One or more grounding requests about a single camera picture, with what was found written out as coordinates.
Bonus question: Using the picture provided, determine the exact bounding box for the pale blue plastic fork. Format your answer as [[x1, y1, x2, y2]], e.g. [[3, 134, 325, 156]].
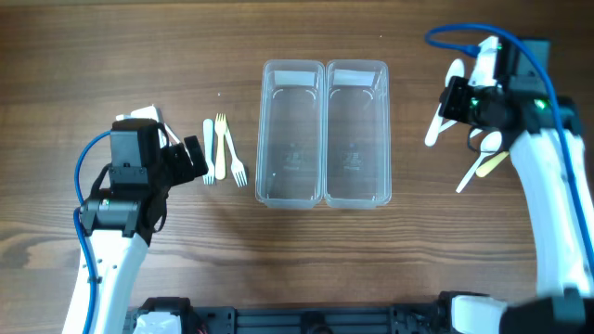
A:
[[202, 119, 215, 186]]

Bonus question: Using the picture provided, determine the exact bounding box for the white spoon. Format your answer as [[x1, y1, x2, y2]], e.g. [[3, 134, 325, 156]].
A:
[[424, 58, 465, 147], [456, 132, 502, 193], [469, 129, 483, 138], [439, 120, 457, 132]]

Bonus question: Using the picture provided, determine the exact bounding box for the yellow plastic fork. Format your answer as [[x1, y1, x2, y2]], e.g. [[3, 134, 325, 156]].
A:
[[214, 113, 227, 180]]

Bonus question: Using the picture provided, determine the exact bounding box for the yellow plastic spoon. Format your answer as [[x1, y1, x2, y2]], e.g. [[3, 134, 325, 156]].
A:
[[475, 151, 510, 177]]

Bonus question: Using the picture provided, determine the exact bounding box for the white fork curved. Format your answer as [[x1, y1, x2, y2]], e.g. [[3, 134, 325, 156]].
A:
[[163, 123, 181, 144]]

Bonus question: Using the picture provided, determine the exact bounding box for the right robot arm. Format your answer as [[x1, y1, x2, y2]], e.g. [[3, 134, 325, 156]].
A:
[[425, 33, 593, 333]]

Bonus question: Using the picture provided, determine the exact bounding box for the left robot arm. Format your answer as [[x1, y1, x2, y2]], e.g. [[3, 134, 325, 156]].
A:
[[63, 118, 208, 333]]

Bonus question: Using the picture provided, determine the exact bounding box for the left clear plastic container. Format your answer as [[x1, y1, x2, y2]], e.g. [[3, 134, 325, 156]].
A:
[[255, 59, 325, 210]]

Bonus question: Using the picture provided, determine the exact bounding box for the clear plastic container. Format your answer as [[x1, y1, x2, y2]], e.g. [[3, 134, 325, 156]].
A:
[[325, 59, 392, 210], [255, 59, 325, 210]]

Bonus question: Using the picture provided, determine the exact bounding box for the right clear plastic container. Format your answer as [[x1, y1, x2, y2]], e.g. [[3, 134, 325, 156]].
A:
[[325, 59, 392, 210]]

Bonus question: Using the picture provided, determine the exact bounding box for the right blue cable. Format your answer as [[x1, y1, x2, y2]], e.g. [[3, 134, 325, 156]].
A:
[[424, 23, 594, 279]]

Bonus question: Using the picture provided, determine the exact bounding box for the blue cable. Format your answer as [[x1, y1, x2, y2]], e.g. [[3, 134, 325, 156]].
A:
[[72, 129, 113, 334], [424, 23, 594, 279]]

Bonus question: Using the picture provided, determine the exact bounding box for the left blue cable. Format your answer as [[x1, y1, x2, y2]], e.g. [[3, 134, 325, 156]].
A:
[[72, 129, 113, 334]]

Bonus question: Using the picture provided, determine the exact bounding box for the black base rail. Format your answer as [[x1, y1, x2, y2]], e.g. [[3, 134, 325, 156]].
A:
[[123, 297, 456, 334]]

